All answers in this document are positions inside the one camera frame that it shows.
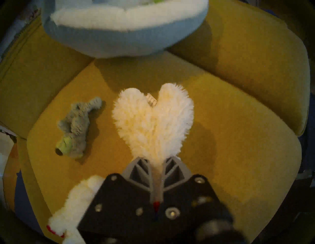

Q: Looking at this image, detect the yellow fabric sofa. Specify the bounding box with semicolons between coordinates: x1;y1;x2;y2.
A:
0;0;311;244

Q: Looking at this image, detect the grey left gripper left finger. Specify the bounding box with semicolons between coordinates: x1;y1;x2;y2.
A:
78;157;158;236

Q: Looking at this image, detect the blue white plush dog bed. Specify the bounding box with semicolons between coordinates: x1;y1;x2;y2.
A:
41;0;209;59

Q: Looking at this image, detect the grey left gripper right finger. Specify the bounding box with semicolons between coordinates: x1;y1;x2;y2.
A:
157;156;233;234

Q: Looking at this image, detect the grey green plush toy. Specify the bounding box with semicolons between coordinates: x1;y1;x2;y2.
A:
55;97;102;158

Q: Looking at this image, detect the white llama plush rainbow trim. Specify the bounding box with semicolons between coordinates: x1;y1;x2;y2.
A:
112;83;195;170

